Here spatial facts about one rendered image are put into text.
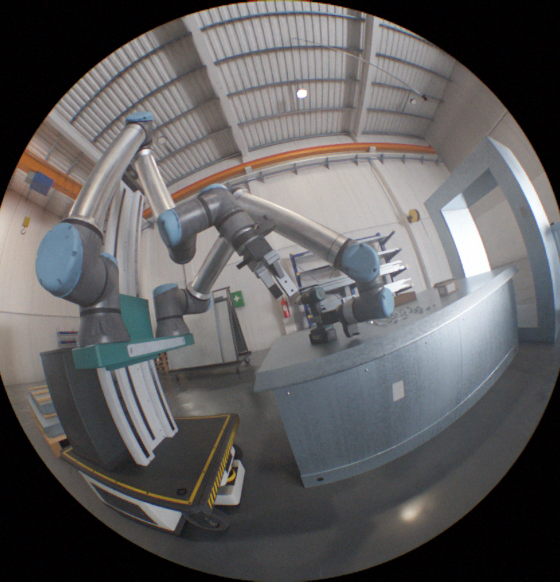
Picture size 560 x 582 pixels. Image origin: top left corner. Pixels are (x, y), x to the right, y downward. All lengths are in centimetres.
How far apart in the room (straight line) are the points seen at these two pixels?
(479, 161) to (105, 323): 232
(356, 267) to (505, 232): 1001
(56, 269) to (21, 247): 1108
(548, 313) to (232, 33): 803
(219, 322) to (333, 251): 310
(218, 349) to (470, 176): 401
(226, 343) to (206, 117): 739
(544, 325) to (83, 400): 263
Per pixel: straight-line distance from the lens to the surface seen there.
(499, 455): 105
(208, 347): 342
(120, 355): 59
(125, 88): 791
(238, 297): 551
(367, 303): 59
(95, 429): 94
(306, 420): 71
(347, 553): 82
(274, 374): 58
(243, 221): 46
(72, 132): 882
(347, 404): 71
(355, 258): 44
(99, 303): 60
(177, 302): 99
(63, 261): 46
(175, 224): 45
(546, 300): 185
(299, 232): 51
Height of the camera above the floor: 80
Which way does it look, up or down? 8 degrees up
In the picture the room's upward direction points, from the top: 15 degrees counter-clockwise
